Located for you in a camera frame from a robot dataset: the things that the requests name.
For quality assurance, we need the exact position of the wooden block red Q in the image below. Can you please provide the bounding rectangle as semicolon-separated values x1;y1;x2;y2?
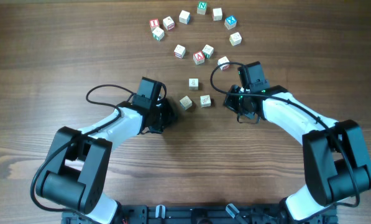
188;78;199;90

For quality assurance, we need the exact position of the wooden block blue E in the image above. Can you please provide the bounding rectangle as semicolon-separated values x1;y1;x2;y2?
179;10;191;24

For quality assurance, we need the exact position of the wooden block letter Z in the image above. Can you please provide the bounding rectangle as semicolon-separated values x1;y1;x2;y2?
174;45;186;58

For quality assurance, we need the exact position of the wooden block yellow side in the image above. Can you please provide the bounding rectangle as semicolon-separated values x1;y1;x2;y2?
200;95;211;108

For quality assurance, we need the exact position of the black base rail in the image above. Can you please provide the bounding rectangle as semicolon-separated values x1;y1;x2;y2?
61;203;339;224

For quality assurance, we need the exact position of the wooden block teal butterfly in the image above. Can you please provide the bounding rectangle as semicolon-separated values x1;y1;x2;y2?
152;27;165;41

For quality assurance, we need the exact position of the plain wooden picture block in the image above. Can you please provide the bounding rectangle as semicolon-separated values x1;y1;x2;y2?
213;7;223;21

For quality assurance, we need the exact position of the wooden block blue X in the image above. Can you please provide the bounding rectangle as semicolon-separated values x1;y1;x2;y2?
224;15;237;30

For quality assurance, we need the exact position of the wooden block red 6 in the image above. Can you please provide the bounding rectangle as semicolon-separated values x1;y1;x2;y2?
163;16;175;30

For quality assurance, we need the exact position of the wooden block blue side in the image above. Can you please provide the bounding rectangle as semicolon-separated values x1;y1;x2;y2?
180;96;193;110

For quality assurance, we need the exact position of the wooden block red M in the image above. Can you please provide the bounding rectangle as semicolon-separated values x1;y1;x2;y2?
218;56;230;70

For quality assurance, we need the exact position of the wooden block red A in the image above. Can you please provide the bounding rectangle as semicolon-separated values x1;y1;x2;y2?
193;51;205;65

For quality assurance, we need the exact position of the wooden block green N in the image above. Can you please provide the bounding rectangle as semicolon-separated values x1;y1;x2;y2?
197;1;208;15

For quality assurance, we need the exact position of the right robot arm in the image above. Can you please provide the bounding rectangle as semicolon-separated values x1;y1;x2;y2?
224;62;371;223

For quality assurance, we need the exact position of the wooden block red I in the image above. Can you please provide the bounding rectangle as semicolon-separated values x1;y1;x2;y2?
149;19;160;32

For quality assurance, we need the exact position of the wooden block green side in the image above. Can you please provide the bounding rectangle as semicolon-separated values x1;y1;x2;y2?
202;44;214;58

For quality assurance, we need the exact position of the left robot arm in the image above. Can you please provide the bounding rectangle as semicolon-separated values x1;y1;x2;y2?
30;77;176;223

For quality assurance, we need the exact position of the wooden block number 3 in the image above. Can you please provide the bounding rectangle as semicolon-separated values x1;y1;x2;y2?
229;32;242;46

